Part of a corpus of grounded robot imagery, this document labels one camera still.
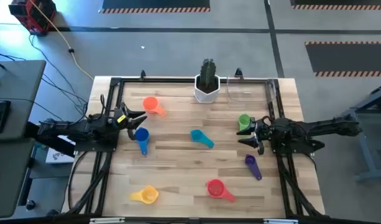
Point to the black aluminium rig frame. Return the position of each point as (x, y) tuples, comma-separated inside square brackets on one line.
[(190, 80)]

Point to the grey metal table frame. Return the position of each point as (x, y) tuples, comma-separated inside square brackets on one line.
[(363, 146)]

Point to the clear plastic basket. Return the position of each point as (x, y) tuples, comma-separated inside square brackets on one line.
[(240, 96)]

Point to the grey desk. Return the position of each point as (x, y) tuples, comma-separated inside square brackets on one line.
[(16, 81)]

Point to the orange measuring cup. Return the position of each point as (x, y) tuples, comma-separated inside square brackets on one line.
[(150, 104)]

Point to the black desk support bar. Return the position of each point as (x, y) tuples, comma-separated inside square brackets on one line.
[(58, 147)]

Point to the teal measuring cup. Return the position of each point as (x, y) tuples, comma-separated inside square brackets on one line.
[(197, 136)]

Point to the blue measuring cup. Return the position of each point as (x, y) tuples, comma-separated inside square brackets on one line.
[(142, 135)]

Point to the black hazard-striped floor mat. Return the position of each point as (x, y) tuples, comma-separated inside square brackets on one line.
[(348, 57), (153, 3), (339, 2)]

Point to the red and black tool case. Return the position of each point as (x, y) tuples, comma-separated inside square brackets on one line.
[(38, 15)]

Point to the silver metal bracket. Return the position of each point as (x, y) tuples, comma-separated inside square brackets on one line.
[(106, 220), (280, 221)]

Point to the white hexagonal plant pot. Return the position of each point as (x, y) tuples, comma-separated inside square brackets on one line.
[(205, 97)]

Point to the red measuring cup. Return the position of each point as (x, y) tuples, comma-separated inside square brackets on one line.
[(215, 188)]

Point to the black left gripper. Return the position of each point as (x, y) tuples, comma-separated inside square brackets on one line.
[(117, 124)]

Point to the green measuring cup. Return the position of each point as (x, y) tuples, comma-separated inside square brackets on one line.
[(243, 120)]

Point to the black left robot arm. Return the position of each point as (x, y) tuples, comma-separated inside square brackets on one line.
[(69, 127)]

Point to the black table clamp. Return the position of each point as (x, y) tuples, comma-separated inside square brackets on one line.
[(143, 74), (239, 73)]

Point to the black caster wheel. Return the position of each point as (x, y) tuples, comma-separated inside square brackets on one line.
[(30, 205)]

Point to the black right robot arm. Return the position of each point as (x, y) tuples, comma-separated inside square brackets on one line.
[(317, 126)]

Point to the yellow measuring cup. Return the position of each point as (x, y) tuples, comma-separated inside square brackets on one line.
[(148, 195)]

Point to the purple measuring cup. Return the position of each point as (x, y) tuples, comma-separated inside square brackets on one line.
[(250, 160)]

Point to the green cactus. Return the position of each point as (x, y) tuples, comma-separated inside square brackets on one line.
[(208, 73)]

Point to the white printed paper sheet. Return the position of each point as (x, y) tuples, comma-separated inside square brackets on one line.
[(58, 156)]

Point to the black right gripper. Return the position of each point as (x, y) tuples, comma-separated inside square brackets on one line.
[(266, 133)]

